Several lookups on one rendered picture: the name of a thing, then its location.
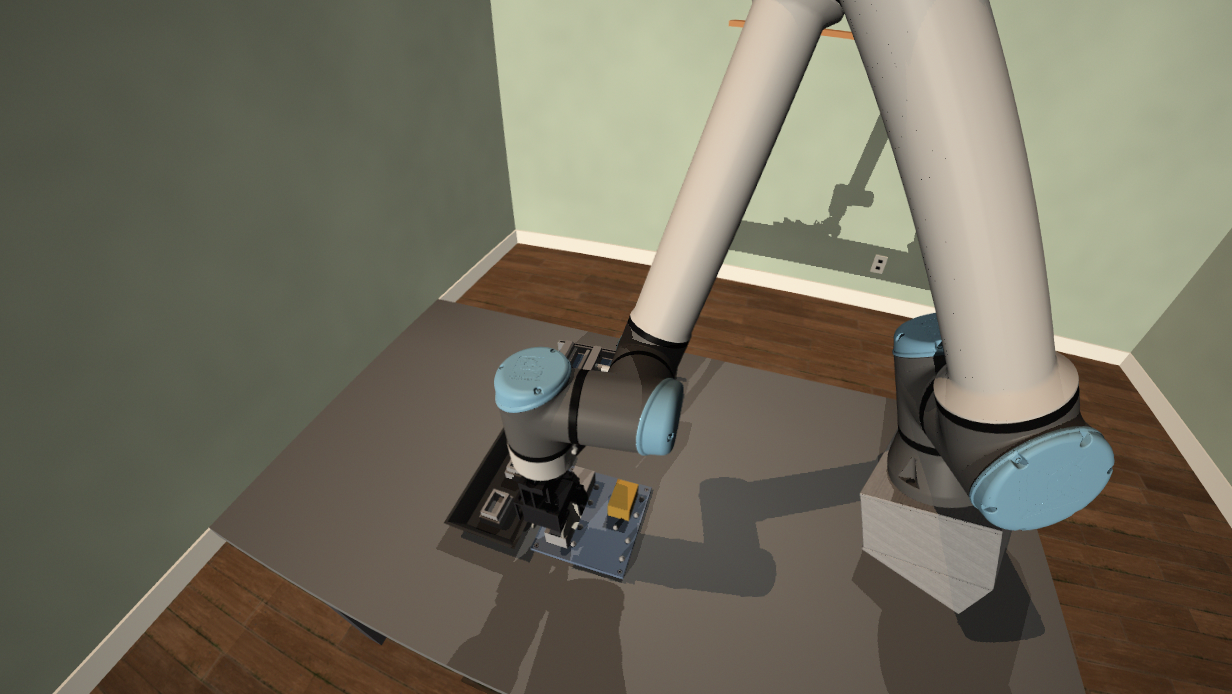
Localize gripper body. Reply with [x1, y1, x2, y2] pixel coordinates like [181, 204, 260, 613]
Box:
[513, 471, 580, 533]

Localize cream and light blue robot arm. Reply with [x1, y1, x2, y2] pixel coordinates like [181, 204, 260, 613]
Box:
[494, 0, 1115, 531]

